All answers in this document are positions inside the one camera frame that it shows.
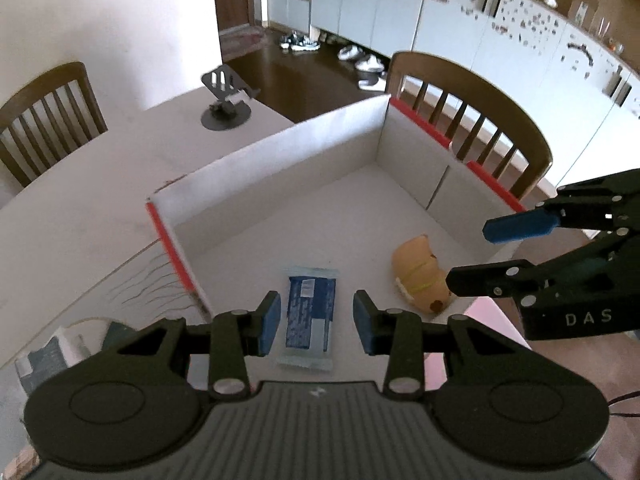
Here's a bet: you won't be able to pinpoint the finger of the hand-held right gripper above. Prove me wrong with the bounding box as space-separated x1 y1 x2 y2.
482 167 640 244
445 232 640 311

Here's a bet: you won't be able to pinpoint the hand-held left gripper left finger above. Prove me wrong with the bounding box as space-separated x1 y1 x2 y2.
102 291 282 402

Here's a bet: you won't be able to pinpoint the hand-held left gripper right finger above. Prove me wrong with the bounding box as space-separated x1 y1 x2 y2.
352 290 533 403

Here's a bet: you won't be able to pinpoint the blue snack packet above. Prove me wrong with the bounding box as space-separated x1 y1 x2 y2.
277 266 341 372

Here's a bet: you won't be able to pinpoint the tan plush dog toy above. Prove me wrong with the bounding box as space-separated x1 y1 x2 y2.
391 234 453 315

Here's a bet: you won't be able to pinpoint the white cardboard box red edges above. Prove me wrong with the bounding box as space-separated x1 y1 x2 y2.
145 95 531 386

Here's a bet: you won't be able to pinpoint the white grey snack bag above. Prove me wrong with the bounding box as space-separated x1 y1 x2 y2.
15 320 136 396

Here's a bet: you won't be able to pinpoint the white desktop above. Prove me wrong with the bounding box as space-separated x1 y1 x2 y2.
0 85 533 480

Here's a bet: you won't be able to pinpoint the brown wooden chair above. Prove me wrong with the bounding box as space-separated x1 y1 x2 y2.
387 51 553 201
0 61 109 188

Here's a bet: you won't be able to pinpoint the white cabinet with stickers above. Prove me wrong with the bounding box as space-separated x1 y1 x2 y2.
412 0 640 171

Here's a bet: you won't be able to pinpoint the black metal phone stand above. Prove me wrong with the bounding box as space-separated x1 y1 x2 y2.
200 66 261 132

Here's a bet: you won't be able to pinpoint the patterned floor rug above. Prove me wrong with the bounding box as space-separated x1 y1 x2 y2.
218 27 266 61

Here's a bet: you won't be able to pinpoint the black cable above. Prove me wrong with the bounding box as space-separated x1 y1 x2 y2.
607 390 640 418

